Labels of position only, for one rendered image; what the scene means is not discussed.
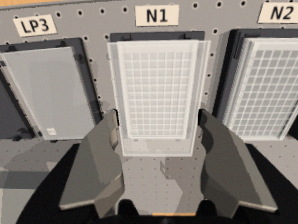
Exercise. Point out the black l-shaped nest locator rail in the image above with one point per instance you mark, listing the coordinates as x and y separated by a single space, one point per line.
232 54

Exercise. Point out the clear plastic lid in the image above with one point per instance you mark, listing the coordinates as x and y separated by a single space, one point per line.
51 84

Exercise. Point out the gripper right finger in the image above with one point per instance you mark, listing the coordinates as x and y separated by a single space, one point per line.
241 182

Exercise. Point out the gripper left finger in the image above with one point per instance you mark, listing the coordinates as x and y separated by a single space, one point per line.
85 184

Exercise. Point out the beige operator button panel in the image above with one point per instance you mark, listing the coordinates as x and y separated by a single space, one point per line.
16 188

